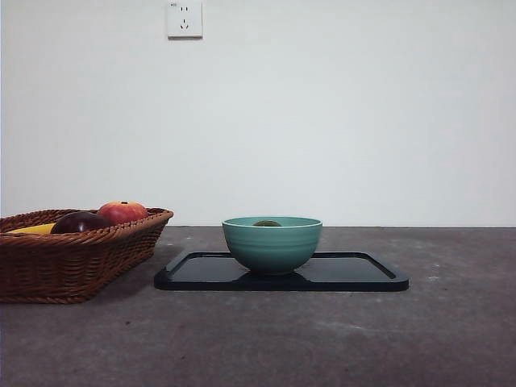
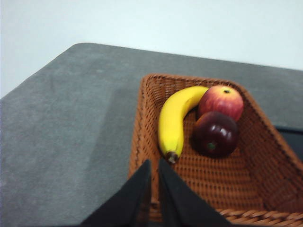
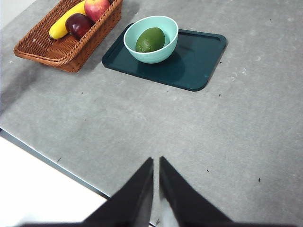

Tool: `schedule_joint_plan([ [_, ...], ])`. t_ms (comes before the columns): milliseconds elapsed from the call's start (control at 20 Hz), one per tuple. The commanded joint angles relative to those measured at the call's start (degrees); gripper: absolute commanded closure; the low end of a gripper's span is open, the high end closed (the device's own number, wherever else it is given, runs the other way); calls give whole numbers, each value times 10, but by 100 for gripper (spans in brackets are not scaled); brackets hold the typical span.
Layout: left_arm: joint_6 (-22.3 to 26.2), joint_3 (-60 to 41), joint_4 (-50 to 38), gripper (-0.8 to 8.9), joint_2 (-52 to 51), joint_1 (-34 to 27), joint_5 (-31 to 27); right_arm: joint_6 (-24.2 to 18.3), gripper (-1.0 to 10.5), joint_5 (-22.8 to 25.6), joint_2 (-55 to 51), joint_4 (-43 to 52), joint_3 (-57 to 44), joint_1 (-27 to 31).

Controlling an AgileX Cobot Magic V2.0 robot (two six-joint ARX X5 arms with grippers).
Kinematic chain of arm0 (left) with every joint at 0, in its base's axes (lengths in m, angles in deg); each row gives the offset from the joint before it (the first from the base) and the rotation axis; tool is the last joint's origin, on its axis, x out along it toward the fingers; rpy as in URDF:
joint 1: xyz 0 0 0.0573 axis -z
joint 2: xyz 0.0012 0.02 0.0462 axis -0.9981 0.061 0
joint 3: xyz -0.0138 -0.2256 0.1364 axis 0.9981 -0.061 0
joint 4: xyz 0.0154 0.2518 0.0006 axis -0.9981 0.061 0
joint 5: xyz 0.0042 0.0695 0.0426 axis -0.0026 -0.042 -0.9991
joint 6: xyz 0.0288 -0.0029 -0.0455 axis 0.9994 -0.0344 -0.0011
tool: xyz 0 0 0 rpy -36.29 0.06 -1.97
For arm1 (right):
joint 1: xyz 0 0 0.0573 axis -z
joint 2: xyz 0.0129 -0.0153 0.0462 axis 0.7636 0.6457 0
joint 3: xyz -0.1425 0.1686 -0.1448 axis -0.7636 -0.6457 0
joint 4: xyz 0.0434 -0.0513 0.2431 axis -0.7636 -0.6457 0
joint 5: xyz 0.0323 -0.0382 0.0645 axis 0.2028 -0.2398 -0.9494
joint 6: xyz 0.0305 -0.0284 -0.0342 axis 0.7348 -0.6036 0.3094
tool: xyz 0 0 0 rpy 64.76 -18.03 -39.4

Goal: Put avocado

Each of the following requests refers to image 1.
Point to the green avocado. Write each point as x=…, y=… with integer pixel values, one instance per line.
x=266, y=223

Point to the teal ribbed bowl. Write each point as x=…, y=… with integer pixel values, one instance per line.
x=272, y=250

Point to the black rectangular tray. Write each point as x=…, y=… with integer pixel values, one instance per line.
x=354, y=274

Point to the red apple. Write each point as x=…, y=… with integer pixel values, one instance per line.
x=123, y=211

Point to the dark purple fruit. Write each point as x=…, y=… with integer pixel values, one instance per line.
x=78, y=222

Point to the brown wicker basket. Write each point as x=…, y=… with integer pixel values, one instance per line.
x=60, y=266

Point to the yellow banana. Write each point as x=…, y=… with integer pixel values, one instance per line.
x=34, y=229

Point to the white wall socket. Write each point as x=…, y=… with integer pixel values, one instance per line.
x=185, y=20

